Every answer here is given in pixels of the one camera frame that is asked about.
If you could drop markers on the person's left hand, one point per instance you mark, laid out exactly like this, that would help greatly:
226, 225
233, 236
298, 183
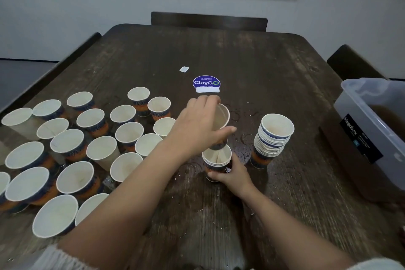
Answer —
193, 128

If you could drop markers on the person's right hand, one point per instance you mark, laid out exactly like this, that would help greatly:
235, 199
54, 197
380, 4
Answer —
235, 179

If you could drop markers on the white rimmed paper cup stack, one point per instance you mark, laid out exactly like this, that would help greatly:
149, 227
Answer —
217, 158

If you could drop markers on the patterned paper cup stack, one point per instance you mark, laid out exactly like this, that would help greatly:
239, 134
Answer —
273, 137

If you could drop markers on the group of paper cups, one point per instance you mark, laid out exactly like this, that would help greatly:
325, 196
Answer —
69, 143

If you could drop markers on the clear plastic storage bin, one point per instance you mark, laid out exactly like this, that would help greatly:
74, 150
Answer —
373, 171

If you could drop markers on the person's right forearm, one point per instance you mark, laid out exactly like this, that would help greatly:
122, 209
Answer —
297, 235

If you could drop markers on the person's left forearm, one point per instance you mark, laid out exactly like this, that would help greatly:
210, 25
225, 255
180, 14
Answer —
120, 216

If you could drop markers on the round blue sticker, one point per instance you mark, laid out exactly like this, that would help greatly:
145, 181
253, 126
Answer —
206, 82

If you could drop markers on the small white paper label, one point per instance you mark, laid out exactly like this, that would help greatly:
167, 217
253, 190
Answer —
184, 69

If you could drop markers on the dark wooden table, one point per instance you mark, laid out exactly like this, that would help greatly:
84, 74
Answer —
253, 51

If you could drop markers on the dark wooden chair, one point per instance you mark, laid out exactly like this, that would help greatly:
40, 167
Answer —
351, 64
209, 21

